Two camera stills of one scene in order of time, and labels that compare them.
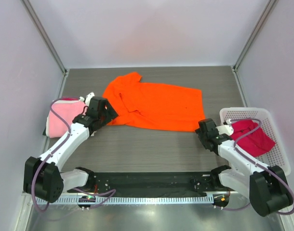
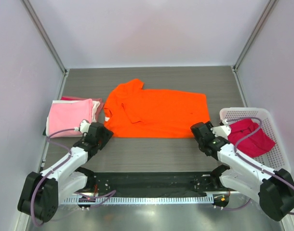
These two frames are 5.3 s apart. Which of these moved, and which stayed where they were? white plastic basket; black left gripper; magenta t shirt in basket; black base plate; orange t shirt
Moved: black left gripper; orange t shirt
Stayed: white plastic basket; black base plate; magenta t shirt in basket
